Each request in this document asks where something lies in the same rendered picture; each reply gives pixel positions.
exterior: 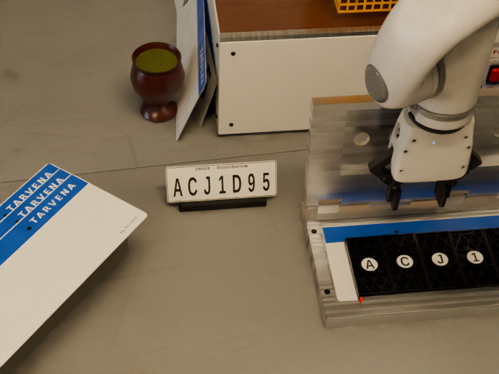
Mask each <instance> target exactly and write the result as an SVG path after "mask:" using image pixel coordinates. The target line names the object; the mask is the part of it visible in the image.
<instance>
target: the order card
mask: <svg viewBox="0 0 499 374"><path fill-rule="evenodd" d="M166 187H167V201H168V203H178V202H189V201H201V200H223V199H235V198H246V197H269V196H276V195H277V162H276V161H275V160H268V161H256V162H244V163H220V164H208V165H185V166H172V167H166Z"/></svg>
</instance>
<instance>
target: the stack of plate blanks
mask: <svg viewBox="0 0 499 374"><path fill-rule="evenodd" d="M59 169H61V168H59V167H57V166H55V165H53V164H51V163H48V164H46V165H45V166H44V167H43V168H41V169H40V170H39V171H38V172H37V173H36V174H34V175H33V176H32V177H31V178H30V179H29V180H28V181H27V182H26V183H25V184H24V185H22V186H21V187H20V188H19V189H18V190H16V191H15V192H14V193H13V194H12V195H11V196H9V197H8V198H7V199H6V200H5V201H4V202H3V203H2V204H1V205H0V221H1V220H2V219H4V218H5V217H6V216H7V215H8V214H9V213H10V212H12V210H14V208H15V207H17V206H18V205H19V204H20V203H21V202H22V201H23V200H24V199H26V198H27V197H28V196H29V195H30V194H31V193H33V192H34V191H35V190H36V189H37V188H38V187H39V186H40V185H41V184H43V182H44V181H46V180H47V179H48V178H49V177H50V176H51V175H52V174H53V173H55V172H56V171H57V170H59ZM127 252H128V238H126V239H125V240H124V241H123V242H122V243H121V244H120V245H119V246H118V247H117V248H116V249H115V250H114V251H113V252H112V253H111V254H110V255H109V256H108V257H107V258H106V259H105V261H104V262H103V263H102V264H101V265H100V266H99V267H98V268H97V269H96V270H95V271H94V272H93V273H92V274H91V275H90V276H89V277H88V278H87V279H86V280H85V281H84V282H83V283H82V284H81V285H80V287H79V288H78V289H77V290H76V291H75V292H74V293H73V294H72V295H71V296H70V297H69V298H68V299H67V300H66V301H65V302H64V303H63V304H62V305H61V306H60V307H59V308H58V309H57V310H56V311H55V313H53V314H52V316H50V317H49V319H47V320H46V322H44V323H43V325H41V326H40V328H38V329H37V331H35V332H34V333H33V334H32V335H31V336H30V338H29V339H28V340H27V341H26V342H25V343H24V344H23V345H22V346H21V347H20V348H19V349H18V350H17V351H16V352H15V353H14V354H13V355H12V356H11V357H10V358H9V359H8V360H7V361H6V362H5V363H4V365H3V366H2V367H1V368H0V374H11V373H12V372H13V371H14V370H15V369H16V368H17V367H18V366H19V365H20V364H21V363H22V362H23V360H25V359H26V357H28V356H29V354H31V353H32V351H33V350H34V349H35V348H36V347H37V346H38V345H39V344H40V343H41V342H42V341H43V340H44V339H45V338H46V337H47V336H48V335H49V333H50V332H51V331H52V330H53V329H54V328H55V327H56V326H57V325H58V324H59V323H60V322H61V321H62V320H63V319H64V318H65V317H66V315H67V314H68V313H69V312H70V311H71V310H72V309H73V308H74V307H75V306H76V305H77V304H78V303H79V302H80V301H81V300H82V299H83V298H84V297H85V296H86V295H87V294H88V293H89V292H90V291H91V290H92V289H93V288H94V287H95V286H96V285H97V284H98V283H99V281H100V280H101V279H102V278H103V277H104V276H105V275H106V274H107V273H108V272H109V271H110V270H111V269H112V268H113V267H114V266H115V265H116V263H117V262H118V261H119V260H120V259H121V258H122V257H123V256H124V255H125V254H126V253H127Z"/></svg>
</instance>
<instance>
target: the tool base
mask: <svg viewBox="0 0 499 374"><path fill-rule="evenodd" d="M497 195H498V193H496V194H474V195H468V194H467V193H466V191H451V193H450V195H449V198H447V199H446V204H445V206H444V207H439V206H438V203H437V199H436V197H430V198H419V199H411V204H410V205H400V206H398V209H397V210H396V211H392V208H391V206H379V207H370V206H369V205H370V202H363V203H341V200H338V199H333V200H319V202H318V205H317V206H306V205H305V203H304V202H301V210H300V212H301V218H302V222H303V226H304V233H305V236H306V240H307V247H308V251H309V254H310V261H311V265H312V269H313V275H314V279H315V283H316V289H317V293H318V297H319V304H320V308H321V311H322V318H323V322H324V327H325V328H332V327H350V326H359V325H369V324H386V323H396V322H405V321H423V320H432V319H441V318H459V317H469V316H479V315H496V314H499V295H480V296H471V297H461V298H443V299H433V300H424V301H405V302H396V303H386V304H368V305H361V306H360V303H359V301H344V302H341V301H338V300H337V297H336V292H335V288H334V285H333V279H332V274H331V271H330V265H329V261H328V258H327V252H326V248H325V244H324V238H323V235H322V228H323V227H325V226H344V225H355V224H366V223H387V222H398V221H409V220H430V219H440V218H451V217H472V216H483V215H494V214H499V199H498V198H496V196H497ZM312 229H315V230H316V231H317V233H316V234H313V233H312V232H311V230H312ZM326 289H329V290H330V294H329V295H326V294H325V293H324V291H325V290H326Z"/></svg>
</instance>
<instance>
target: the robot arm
mask: <svg viewBox="0 0 499 374"><path fill-rule="evenodd" d="M498 28H499V0H399V1H398V2H397V3H396V4H395V5H394V7H393V8H392V10H391V12H390V13H389V14H388V16H387V17H386V19H385V21H384V22H383V24H382V26H381V28H380V30H379V32H378V34H377V36H376V38H375V40H374V43H373V45H372V47H371V50H370V53H369V55H368V59H367V62H366V66H365V86H366V88H367V91H368V93H369V95H370V96H371V98H372V99H373V101H375V103H377V104H378V105H380V106H382V107H383V108H390V109H398V108H403V110H402V111H401V113H400V115H399V117H398V119H397V122H396V124H395V126H394V129H393V132H392V135H391V139H390V142H389V145H388V150H387V151H385V152H383V153H382V154H380V155H379V156H378V157H376V158H375V159H373V160H372V161H370V162H369V163H368V168H369V171H370V173H372V174H373V175H375V176H376V177H378V178H379V179H380V180H381V181H382V182H383V183H384V184H386V185H387V188H386V191H385V199H386V201H387V202H390V204H391V208H392V211H396V210H397V209H398V206H399V200H400V197H401V193H402V191H401V188H400V186H401V185H402V184H403V183H415V182H427V181H436V185H435V188H434V194H435V197H436V199H437V203H438V206H439V207H444V206H445V204H446V199H447V198H449V195H450V193H451V188H452V187H454V186H456V185H457V181H458V180H460V179H461V178H463V177H465V176H466V175H467V174H468V173H469V171H472V170H473V169H475V168H477V167H478V166H479V165H481V164H482V160H481V158H480V155H479V154H477V153H476V152H475V151H474V150H473V149H472V145H473V139H474V115H473V113H474V109H475V106H476V104H477V98H478V96H479V93H480V89H481V85H482V83H483V78H484V76H485V72H486V68H487V65H488V63H489V58H490V55H491V52H492V48H493V45H494V42H495V38H496V35H497V32H498ZM389 163H391V167H390V168H389V170H388V169H387V168H386V167H385V166H386V165H388V164H389Z"/></svg>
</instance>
